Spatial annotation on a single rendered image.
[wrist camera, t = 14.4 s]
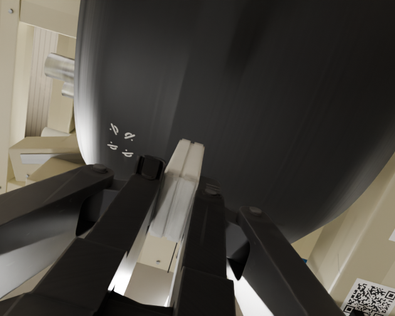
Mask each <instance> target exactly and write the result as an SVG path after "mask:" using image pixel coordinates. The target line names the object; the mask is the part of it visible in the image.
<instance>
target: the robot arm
mask: <svg viewBox="0 0 395 316"><path fill-rule="evenodd" d="M204 148H205V147H203V144H200V143H197V142H195V143H194V144H193V143H191V141H190V140H186V139H182V140H180V141H179V143H178V145H177V147H176V149H175V151H174V153H173V155H172V157H171V159H170V161H169V163H168V165H167V166H166V161H164V160H162V159H160V158H158V157H155V156H152V155H145V154H142V155H138V156H137V159H136V162H135V167H134V172H133V174H132V175H131V176H130V178H129V179H128V180H118V179H114V175H115V172H114V171H113V170H112V169H111V168H109V167H106V166H104V165H102V164H87V165H84V166H81V167H77V168H76V169H72V170H70V171H66V172H63V173H61V174H58V175H55V176H52V177H49V178H47V179H43V180H41V181H38V182H35V183H32V184H29V185H27V186H23V187H21V188H18V189H15V190H12V191H9V192H6V193H4V194H0V299H2V298H3V297H5V296H6V295H7V294H9V293H10V292H12V291H13V290H15V289H16V288H18V287H19V286H20V285H22V284H23V283H25V282H26V281H28V280H29V279H30V278H32V277H34V276H35V275H37V274H38V273H39V272H41V271H42V270H44V269H45V268H47V267H48V266H50V265H51V264H52V263H54V264H53V265H52V266H51V268H50V269H49V270H48V271H47V272H46V274H45V275H44V276H43V278H42V279H41V280H40V281H39V282H38V284H37V285H36V286H35V287H34V288H33V289H32V291H30V292H26V293H23V294H20V295H17V296H15V297H11V298H8V299H5V300H2V301H0V316H236V305H235V297H236V299H237V301H238V304H239V306H240V309H241V311H242V313H243V316H346V315H345V313H344V312H343V311H342V310H341V308H340V307H339V306H338V305H337V303H336V302H335V300H334V299H333V298H332V297H331V296H330V294H329V293H328V291H327V290H326V289H325V288H324V286H323V285H322V284H321V283H320V282H319V280H318V279H317V277H316V276H315V275H314V274H313V272H312V271H311V269H310V268H309V267H308V266H307V264H306V263H305V262H304V261H303V260H302V258H301V257H300V255H299V254H298V253H297V252H296V251H295V249H294V248H293V246H292V245H291V244H290V243H289V241H288V240H287V239H286V237H285V236H284V235H283V233H282V232H281V231H280V230H279V229H278V227H277V226H276V224H275V223H274V222H273V221H272V220H271V218H270V217H269V215H267V214H266V213H265V212H263V211H262V210H261V209H259V208H256V207H251V206H242V207H240V209H239V211H238V213H236V212H234V211H232V210H230V209H228V208H227V207H225V205H224V197H223V196H222V195H221V184H220V183H219V182H218V181H217V180H215V179H211V178H209V177H205V176H201V175H200V173H201V166H202V162H203V155H204ZM148 232H150V235H151V236H156V237H158V238H162V237H163V236H165V237H167V240H169V241H173V242H176V243H178V242H179V241H180V242H181V243H180V246H179V250H178V252H177V256H176V259H177V261H176V266H175V270H174V275H173V278H172V283H171V289H170V292H169V298H168V301H167V306H166V307H165V306H158V305H146V304H142V303H139V302H136V301H135V300H132V299H130V298H128V297H126V296H124V292H125V289H126V287H127V284H128V282H129V280H130V277H131V274H132V272H133V270H134V267H135V264H136V262H137V259H138V257H139V255H140V252H141V249H142V247H143V245H144V242H145V239H146V237H147V234H148ZM227 277H228V279H227Z"/></svg>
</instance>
